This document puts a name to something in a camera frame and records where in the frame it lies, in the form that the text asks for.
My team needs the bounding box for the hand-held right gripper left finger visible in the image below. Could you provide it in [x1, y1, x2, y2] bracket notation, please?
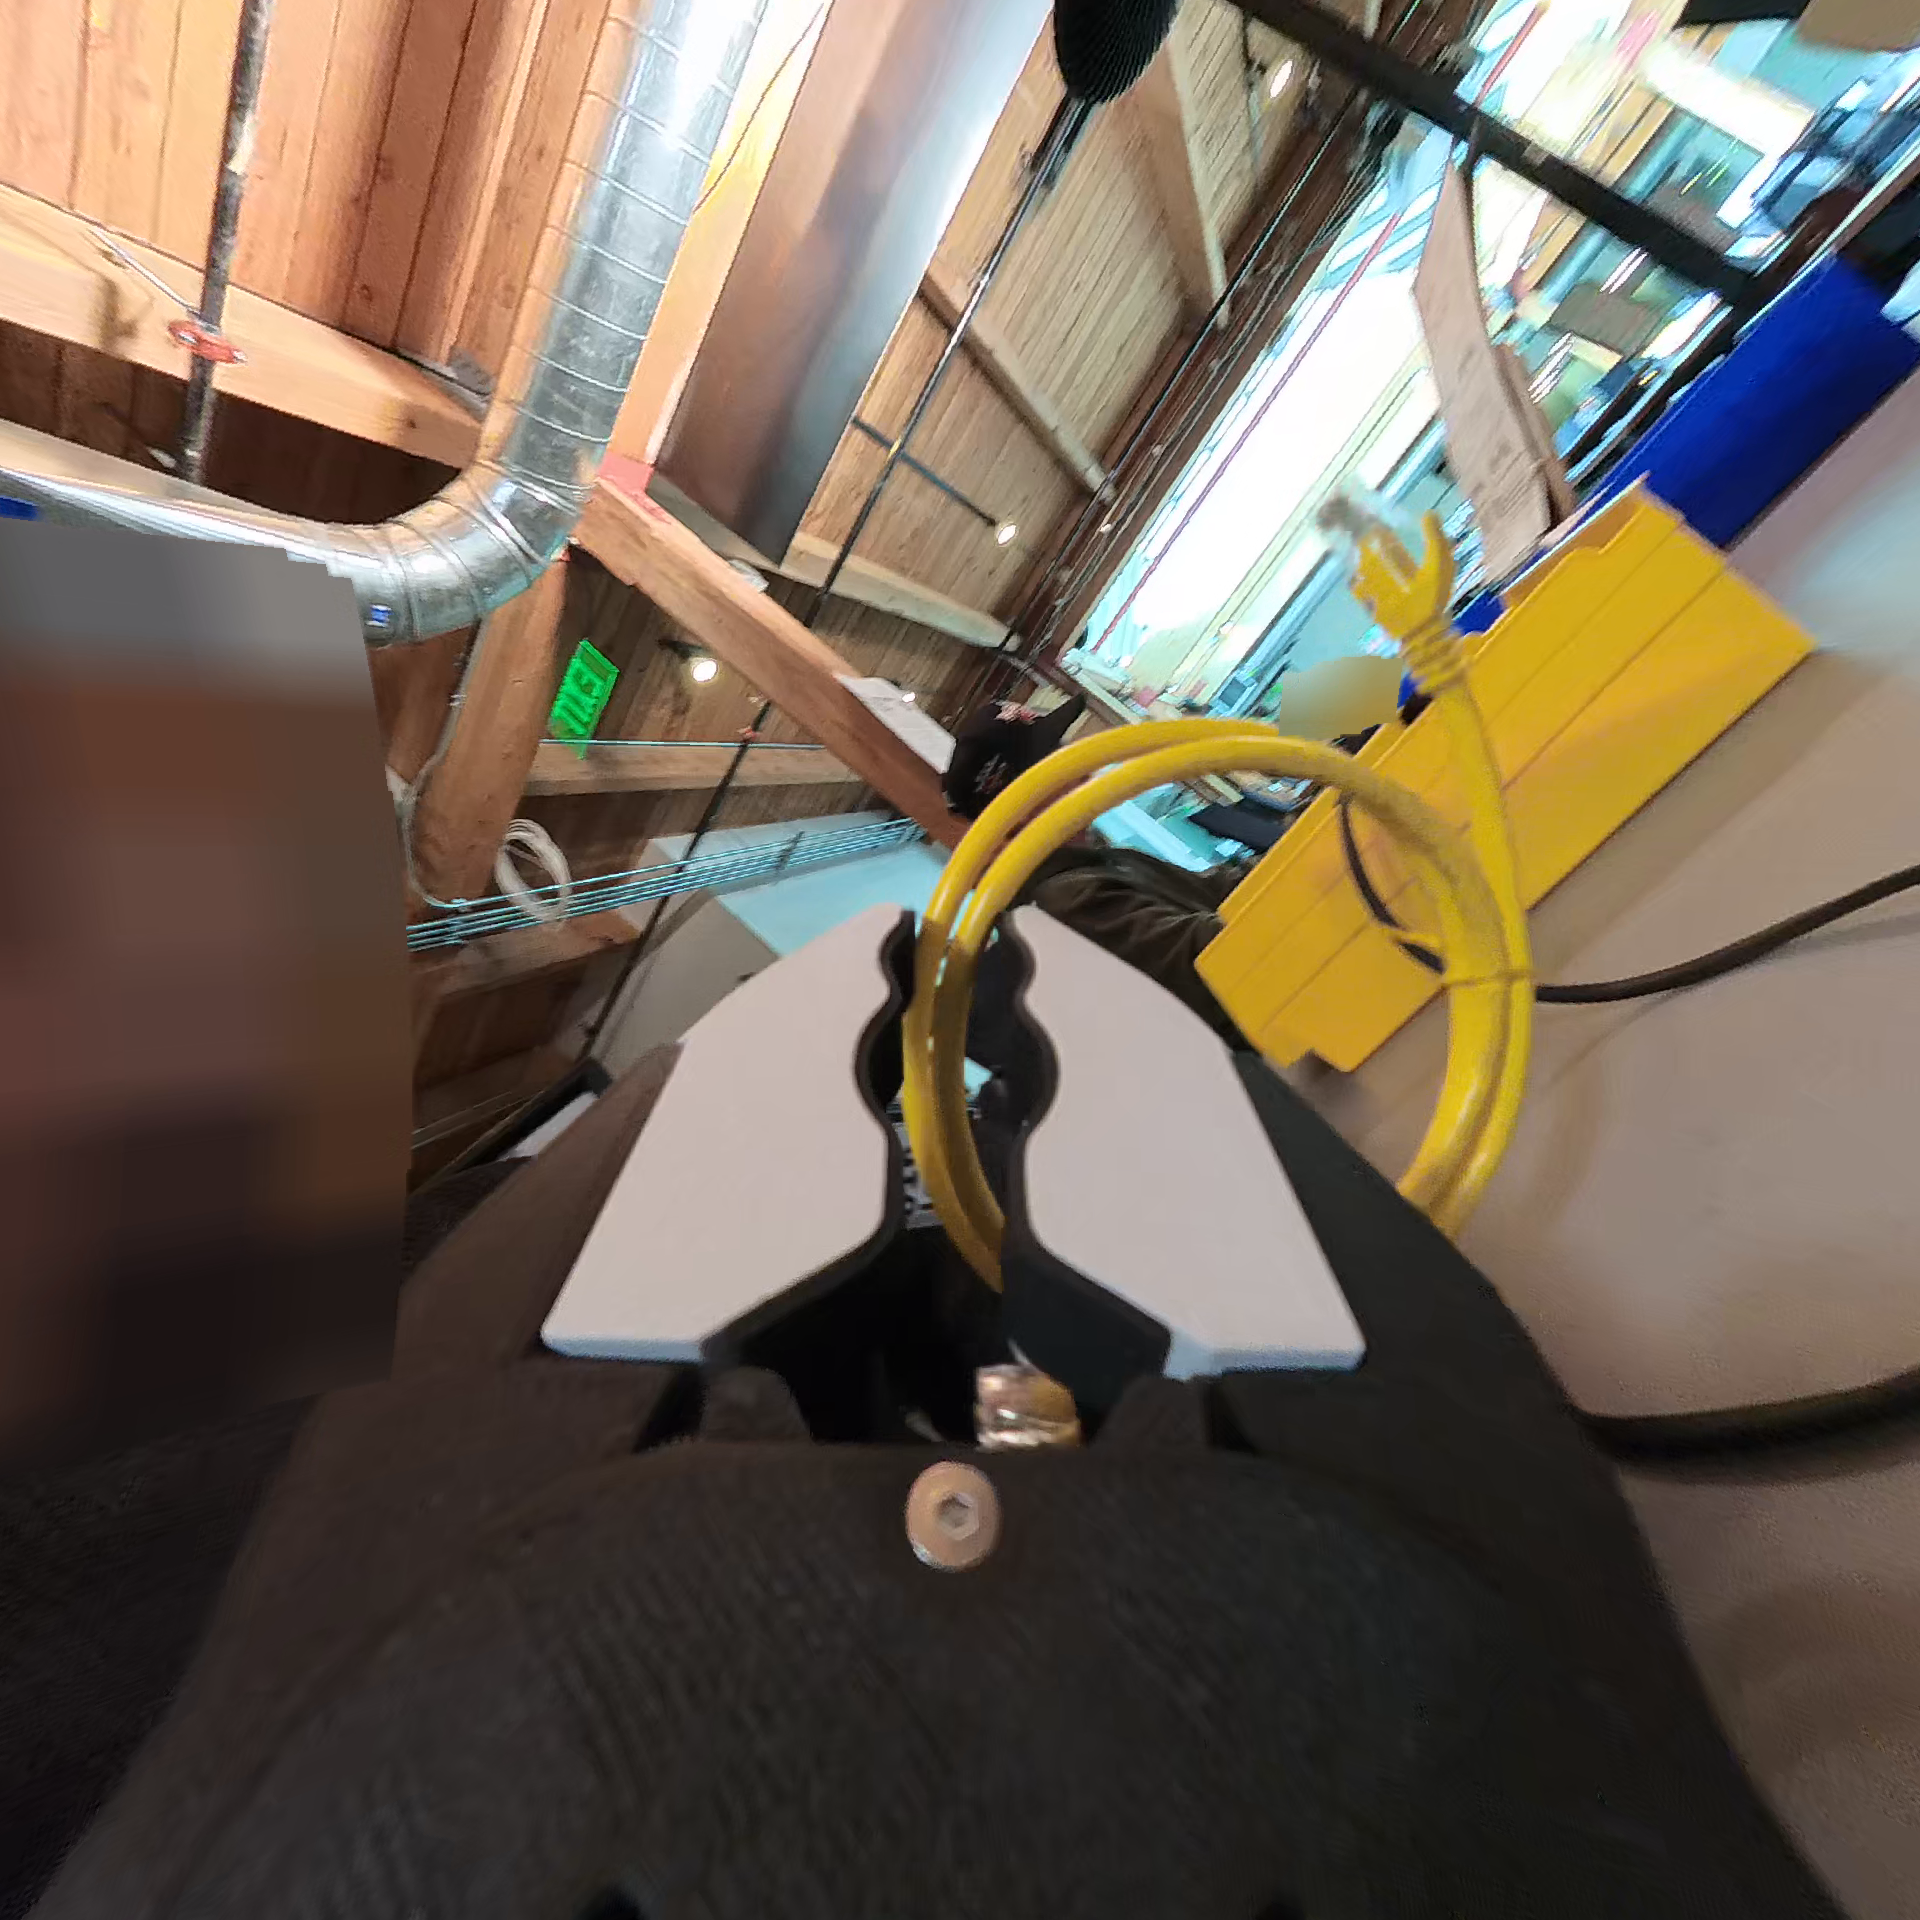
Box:
[536, 903, 914, 1364]

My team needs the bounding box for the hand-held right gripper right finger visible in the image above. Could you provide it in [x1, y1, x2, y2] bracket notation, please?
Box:
[997, 903, 1369, 1382]

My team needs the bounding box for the yellow ethernet cable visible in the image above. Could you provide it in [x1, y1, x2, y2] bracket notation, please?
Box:
[918, 487, 1535, 1453]

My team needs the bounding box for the yellow storage bin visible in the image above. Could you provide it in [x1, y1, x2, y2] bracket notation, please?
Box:
[1195, 487, 1817, 1074]

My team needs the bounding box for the green exit sign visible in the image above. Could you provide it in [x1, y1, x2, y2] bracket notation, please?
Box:
[546, 638, 617, 744]

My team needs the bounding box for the cardboard sheet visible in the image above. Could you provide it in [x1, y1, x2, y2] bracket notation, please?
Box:
[1409, 164, 1576, 578]

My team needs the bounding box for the blue storage bin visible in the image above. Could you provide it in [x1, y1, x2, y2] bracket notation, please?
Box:
[1590, 255, 1920, 549]

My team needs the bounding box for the black pole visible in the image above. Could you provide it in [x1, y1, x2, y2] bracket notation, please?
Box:
[1230, 0, 1763, 309]

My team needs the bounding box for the black cable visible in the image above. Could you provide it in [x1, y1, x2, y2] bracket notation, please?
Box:
[1338, 802, 1920, 1003]

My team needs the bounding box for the thin silver ventilation duct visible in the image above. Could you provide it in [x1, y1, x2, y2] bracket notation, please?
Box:
[0, 0, 768, 646]

